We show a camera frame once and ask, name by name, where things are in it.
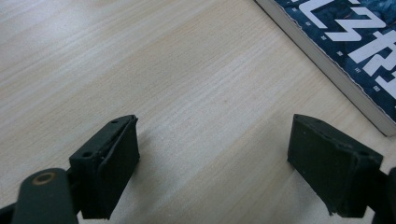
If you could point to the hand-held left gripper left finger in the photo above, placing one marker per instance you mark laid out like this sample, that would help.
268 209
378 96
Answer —
106 168

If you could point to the illustrated blue magazine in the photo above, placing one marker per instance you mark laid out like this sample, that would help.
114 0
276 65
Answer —
355 34

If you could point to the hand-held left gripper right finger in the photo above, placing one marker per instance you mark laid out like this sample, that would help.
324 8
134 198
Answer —
330 168

